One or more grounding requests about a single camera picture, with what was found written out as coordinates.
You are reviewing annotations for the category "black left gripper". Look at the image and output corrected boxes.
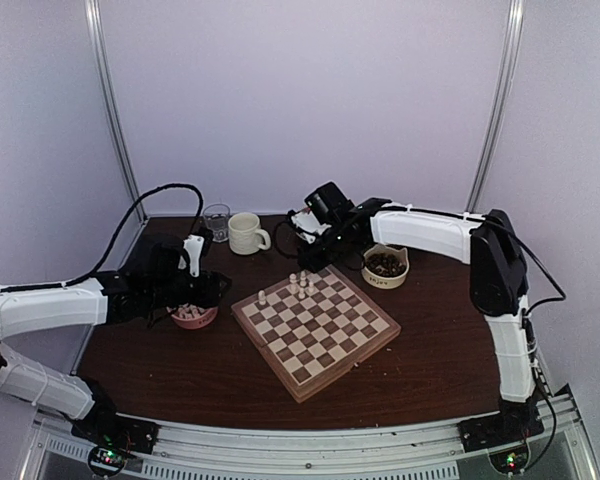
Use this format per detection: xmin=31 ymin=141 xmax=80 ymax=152
xmin=148 ymin=268 xmax=231 ymax=310

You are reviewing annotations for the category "white queen chess piece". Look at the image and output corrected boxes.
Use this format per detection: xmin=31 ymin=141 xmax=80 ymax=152
xmin=289 ymin=273 xmax=298 ymax=294

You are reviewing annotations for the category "white knight chess piece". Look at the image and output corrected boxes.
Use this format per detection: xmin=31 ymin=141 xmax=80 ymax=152
xmin=258 ymin=290 xmax=267 ymax=306

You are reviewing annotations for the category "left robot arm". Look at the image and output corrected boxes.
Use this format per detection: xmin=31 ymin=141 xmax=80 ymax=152
xmin=0 ymin=234 xmax=231 ymax=444

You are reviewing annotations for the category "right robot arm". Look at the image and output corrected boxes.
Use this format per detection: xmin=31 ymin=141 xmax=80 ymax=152
xmin=289 ymin=182 xmax=542 ymax=442

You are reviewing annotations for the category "white chess pieces pile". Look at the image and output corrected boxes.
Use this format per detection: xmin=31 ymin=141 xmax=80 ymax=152
xmin=171 ymin=304 xmax=206 ymax=321

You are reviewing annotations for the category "wooden chess board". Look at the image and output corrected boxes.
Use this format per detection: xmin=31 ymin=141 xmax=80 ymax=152
xmin=231 ymin=266 xmax=401 ymax=403

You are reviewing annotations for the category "dark chess pieces pile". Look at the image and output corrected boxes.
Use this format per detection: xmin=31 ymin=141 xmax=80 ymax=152
xmin=365 ymin=253 xmax=407 ymax=278

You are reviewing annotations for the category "pink cat-ear bowl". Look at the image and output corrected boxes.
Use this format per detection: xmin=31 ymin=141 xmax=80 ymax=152
xmin=167 ymin=304 xmax=218 ymax=330

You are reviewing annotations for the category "cream ribbed mug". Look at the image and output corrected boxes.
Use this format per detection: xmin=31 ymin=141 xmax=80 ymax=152
xmin=228 ymin=212 xmax=272 ymax=256

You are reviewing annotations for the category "cream cat-ear bowl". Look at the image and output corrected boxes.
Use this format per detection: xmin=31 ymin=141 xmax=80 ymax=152
xmin=362 ymin=244 xmax=410 ymax=290

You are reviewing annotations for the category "clear drinking glass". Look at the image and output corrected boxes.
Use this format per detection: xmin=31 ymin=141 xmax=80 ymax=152
xmin=203 ymin=203 xmax=231 ymax=243

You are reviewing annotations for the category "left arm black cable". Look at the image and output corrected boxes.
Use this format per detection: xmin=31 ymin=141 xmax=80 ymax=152
xmin=59 ymin=181 xmax=205 ymax=291

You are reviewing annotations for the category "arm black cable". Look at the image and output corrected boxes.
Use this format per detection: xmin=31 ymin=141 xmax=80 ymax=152
xmin=59 ymin=181 xmax=205 ymax=291
xmin=272 ymin=219 xmax=569 ymax=451

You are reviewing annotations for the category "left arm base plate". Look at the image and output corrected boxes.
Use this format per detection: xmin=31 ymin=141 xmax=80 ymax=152
xmin=71 ymin=411 xmax=159 ymax=454

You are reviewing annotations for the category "aluminium front rail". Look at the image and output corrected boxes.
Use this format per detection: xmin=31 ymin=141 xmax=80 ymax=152
xmin=16 ymin=394 xmax=600 ymax=479

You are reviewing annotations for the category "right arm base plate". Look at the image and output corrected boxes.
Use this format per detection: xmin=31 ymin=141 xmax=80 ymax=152
xmin=458 ymin=412 xmax=544 ymax=452

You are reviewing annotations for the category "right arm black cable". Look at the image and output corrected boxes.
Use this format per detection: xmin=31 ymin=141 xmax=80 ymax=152
xmin=272 ymin=219 xmax=569 ymax=451

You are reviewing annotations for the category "left aluminium frame post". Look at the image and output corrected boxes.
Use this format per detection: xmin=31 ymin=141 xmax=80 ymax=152
xmin=84 ymin=0 xmax=140 ymax=201

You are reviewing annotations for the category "aluminium frame post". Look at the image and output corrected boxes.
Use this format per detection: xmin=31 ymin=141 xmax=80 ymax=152
xmin=84 ymin=0 xmax=140 ymax=201
xmin=465 ymin=0 xmax=526 ymax=212

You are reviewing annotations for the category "right aluminium frame post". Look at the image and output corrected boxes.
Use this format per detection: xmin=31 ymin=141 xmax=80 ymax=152
xmin=465 ymin=0 xmax=526 ymax=212

